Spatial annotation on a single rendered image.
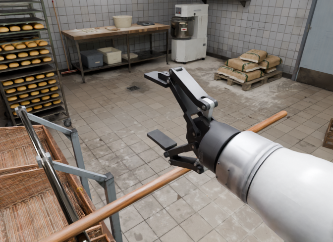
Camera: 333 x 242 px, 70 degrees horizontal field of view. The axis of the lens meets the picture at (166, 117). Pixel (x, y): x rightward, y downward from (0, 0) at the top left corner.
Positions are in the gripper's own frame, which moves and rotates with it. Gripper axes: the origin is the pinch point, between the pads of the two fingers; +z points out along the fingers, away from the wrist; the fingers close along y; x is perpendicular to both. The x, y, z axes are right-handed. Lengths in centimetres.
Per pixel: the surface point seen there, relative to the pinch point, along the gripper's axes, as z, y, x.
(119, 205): 5.1, 28.2, -8.4
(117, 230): 42, 89, 3
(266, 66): 203, 114, 403
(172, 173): 5.9, 27.9, 10.1
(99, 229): 39, 77, -6
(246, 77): 202, 123, 341
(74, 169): 43, 42, -10
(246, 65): 213, 105, 349
